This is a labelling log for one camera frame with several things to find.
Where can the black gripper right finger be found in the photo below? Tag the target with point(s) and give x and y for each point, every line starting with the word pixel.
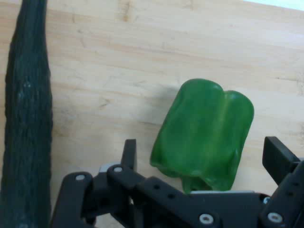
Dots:
pixel 278 159

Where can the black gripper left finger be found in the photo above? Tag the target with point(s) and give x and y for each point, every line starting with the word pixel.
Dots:
pixel 114 190

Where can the green bell pepper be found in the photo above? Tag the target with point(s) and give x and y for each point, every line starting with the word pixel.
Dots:
pixel 202 137

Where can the dark green cucumber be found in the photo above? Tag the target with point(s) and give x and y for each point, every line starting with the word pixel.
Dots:
pixel 26 123

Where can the bamboo cutting board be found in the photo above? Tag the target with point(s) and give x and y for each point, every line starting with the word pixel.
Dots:
pixel 154 59

